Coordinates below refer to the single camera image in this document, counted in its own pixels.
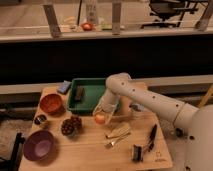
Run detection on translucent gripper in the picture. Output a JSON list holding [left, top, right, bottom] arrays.
[[93, 102, 116, 124]]

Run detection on orange apple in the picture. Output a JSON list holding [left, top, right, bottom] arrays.
[[94, 115, 105, 124]]

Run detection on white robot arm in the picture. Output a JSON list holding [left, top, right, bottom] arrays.
[[93, 73, 213, 171]]

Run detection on red apple on shelf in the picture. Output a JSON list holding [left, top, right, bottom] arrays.
[[81, 22, 94, 31]]

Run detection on green plastic tray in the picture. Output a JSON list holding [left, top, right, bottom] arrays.
[[67, 78, 106, 116]]

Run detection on clear cup with blue cloth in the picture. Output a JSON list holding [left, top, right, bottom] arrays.
[[129, 103, 144, 117]]

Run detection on dark brown block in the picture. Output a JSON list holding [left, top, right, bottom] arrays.
[[75, 86, 84, 101]]

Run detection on metal fork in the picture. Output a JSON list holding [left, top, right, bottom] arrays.
[[104, 133, 130, 149]]

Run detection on bunch of dark grapes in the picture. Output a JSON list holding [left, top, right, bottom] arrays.
[[61, 116, 82, 136]]

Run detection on blue sponge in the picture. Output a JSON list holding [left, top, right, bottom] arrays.
[[57, 81, 71, 95]]

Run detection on orange bowl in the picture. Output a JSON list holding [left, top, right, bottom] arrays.
[[39, 94, 63, 115]]

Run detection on black pen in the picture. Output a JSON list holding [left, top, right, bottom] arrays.
[[148, 124, 157, 151]]

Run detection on small dark round tin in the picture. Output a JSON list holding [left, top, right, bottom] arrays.
[[34, 114, 47, 126]]

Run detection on purple bowl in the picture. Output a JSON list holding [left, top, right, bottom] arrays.
[[23, 130, 54, 161]]

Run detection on office chair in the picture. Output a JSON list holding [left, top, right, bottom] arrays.
[[141, 0, 197, 29]]

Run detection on black chair left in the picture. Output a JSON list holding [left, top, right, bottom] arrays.
[[0, 133, 25, 171]]

